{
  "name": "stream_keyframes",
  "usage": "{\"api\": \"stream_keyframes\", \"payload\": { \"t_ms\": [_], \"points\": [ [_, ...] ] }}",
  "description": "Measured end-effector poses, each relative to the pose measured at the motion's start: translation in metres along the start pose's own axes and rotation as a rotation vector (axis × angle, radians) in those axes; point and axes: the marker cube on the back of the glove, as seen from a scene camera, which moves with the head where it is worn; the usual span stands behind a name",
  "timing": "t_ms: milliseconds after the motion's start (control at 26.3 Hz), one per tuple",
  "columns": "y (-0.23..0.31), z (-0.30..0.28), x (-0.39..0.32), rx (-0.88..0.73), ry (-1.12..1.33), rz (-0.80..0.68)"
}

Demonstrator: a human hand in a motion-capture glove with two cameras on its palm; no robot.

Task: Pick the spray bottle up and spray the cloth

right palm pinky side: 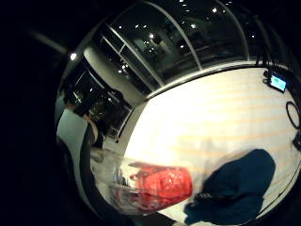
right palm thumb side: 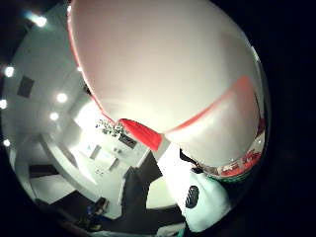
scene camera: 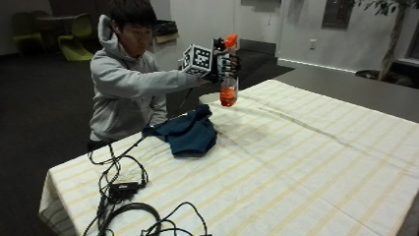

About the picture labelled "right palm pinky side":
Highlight clear bottle with red label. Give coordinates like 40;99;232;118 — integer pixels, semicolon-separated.
89;148;194;217

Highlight the person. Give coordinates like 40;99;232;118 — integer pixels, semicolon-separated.
55;89;105;205

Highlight dark blue cloth bag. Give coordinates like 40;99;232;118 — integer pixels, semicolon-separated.
183;148;277;226

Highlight small device with lit screen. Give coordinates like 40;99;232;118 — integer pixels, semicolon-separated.
262;70;288;94

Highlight white window frame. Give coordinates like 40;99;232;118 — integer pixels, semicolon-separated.
101;0;267;99

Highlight black cable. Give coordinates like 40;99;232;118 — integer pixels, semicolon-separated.
285;100;301;153

